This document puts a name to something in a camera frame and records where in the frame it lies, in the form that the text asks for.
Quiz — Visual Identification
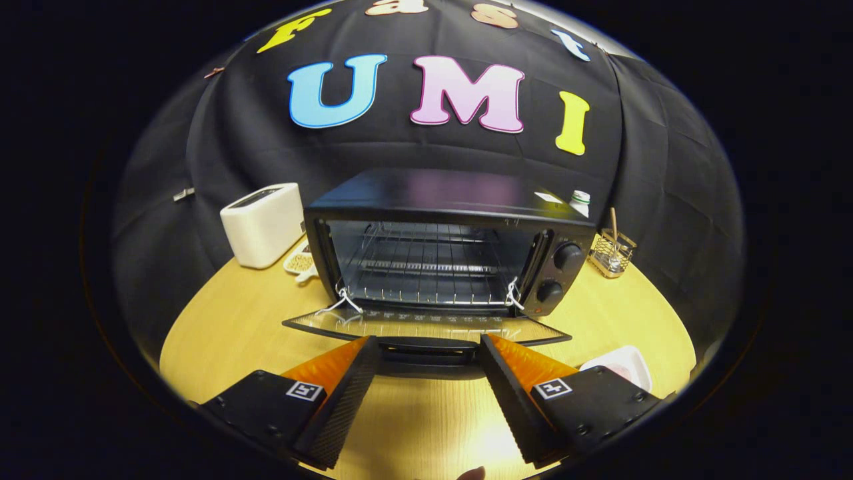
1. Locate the white pop-up toaster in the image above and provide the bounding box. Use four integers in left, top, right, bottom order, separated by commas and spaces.
220, 183, 307, 270

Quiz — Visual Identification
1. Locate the wire basket holder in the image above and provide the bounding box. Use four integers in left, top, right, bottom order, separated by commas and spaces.
589, 229, 638, 279

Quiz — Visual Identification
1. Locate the white rectangular food tray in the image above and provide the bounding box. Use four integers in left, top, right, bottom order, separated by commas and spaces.
578, 345, 652, 393

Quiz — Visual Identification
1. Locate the small white dish of beans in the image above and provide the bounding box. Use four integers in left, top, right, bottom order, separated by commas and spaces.
283, 241, 319, 284

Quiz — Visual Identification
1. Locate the black toaster oven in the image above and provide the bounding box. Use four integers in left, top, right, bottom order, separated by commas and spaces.
281, 168, 597, 381

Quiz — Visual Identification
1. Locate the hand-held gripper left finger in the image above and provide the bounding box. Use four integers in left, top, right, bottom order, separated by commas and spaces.
200, 335, 382, 471

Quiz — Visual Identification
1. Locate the black backdrop cloth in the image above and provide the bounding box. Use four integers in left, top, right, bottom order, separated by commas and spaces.
110, 0, 747, 374

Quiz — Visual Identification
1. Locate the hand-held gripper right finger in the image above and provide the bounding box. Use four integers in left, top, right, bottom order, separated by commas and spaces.
480, 333, 667, 467

